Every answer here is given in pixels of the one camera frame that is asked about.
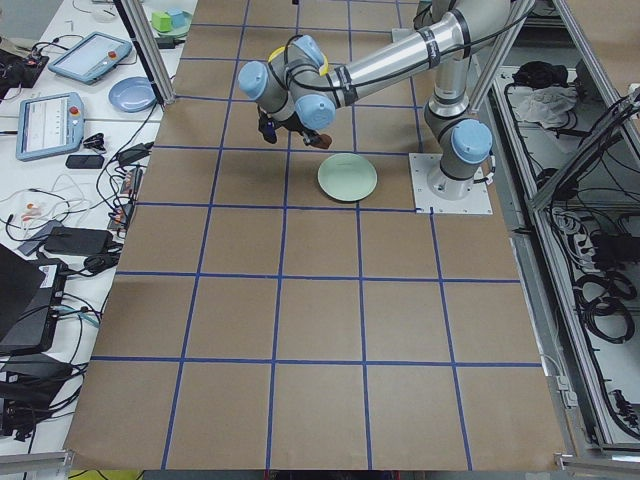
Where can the near teach pendant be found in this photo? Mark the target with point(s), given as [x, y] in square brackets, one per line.
[50, 126]

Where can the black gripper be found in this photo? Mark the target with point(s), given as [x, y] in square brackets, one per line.
[300, 131]

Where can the light green plate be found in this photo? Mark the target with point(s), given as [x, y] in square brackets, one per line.
[347, 177]

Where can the black power adapter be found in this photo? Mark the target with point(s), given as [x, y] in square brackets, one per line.
[77, 241]

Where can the blue plate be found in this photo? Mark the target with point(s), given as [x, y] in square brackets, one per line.
[132, 95]

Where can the brown bun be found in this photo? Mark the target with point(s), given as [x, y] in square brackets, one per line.
[324, 141]

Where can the black laptop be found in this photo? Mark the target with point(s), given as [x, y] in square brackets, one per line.
[31, 292]

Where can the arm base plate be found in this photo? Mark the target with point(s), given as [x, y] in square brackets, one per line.
[435, 193]
[398, 34]

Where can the green foam block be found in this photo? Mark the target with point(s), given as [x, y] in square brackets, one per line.
[161, 21]

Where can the green plate with blocks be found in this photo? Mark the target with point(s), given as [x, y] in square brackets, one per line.
[180, 32]

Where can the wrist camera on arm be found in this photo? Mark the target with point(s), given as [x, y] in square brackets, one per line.
[267, 128]

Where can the yellow steamer layer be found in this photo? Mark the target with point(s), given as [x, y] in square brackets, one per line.
[319, 61]

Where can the far teach pendant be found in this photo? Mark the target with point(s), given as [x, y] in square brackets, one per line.
[91, 58]

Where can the blue foam block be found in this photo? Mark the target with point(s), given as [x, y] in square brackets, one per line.
[177, 17]

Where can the aluminium frame post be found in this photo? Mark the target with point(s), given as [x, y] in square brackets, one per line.
[139, 30]

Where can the teach pendant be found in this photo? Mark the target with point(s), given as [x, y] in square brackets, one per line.
[91, 58]
[50, 126]

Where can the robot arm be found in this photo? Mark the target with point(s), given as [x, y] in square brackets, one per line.
[292, 93]

